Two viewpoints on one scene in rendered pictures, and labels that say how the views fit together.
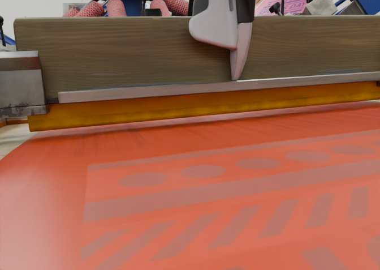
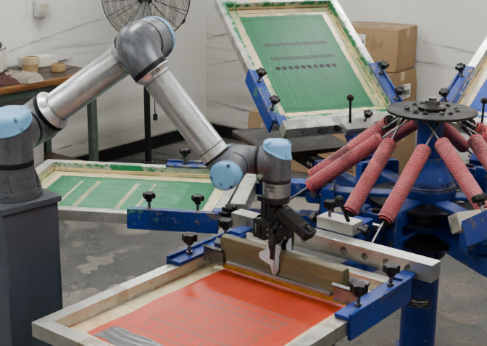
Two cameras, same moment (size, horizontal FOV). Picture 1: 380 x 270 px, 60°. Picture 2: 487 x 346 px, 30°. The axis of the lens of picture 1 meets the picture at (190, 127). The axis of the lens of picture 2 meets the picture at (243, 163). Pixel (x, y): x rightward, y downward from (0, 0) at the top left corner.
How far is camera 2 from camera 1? 233 cm
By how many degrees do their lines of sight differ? 53
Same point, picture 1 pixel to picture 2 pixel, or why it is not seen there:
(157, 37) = (254, 252)
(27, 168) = (198, 284)
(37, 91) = (221, 259)
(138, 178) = (203, 295)
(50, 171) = (199, 287)
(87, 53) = (235, 251)
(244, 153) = (226, 299)
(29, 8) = not seen: outside the picture
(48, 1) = not seen: outside the picture
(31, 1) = not seen: outside the picture
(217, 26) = (266, 257)
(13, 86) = (217, 255)
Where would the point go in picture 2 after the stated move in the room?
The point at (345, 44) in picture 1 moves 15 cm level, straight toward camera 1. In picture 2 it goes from (319, 276) to (262, 279)
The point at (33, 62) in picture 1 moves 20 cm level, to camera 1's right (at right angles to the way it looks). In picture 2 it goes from (219, 252) to (263, 274)
